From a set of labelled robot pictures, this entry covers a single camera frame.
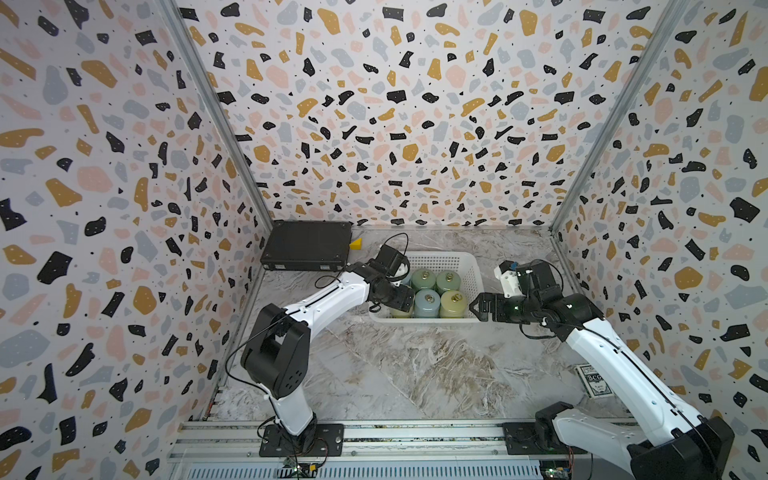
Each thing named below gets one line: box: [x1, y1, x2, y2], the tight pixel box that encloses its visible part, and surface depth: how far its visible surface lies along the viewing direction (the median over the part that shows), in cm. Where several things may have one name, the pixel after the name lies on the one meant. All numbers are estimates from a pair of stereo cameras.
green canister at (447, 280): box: [435, 270, 461, 298], surface depth 97 cm
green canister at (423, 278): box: [411, 268, 436, 293], surface depth 97 cm
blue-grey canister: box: [414, 288, 441, 318], surface depth 92 cm
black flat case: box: [260, 221, 352, 271], surface depth 116 cm
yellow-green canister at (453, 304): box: [440, 290, 467, 318], surface depth 92 cm
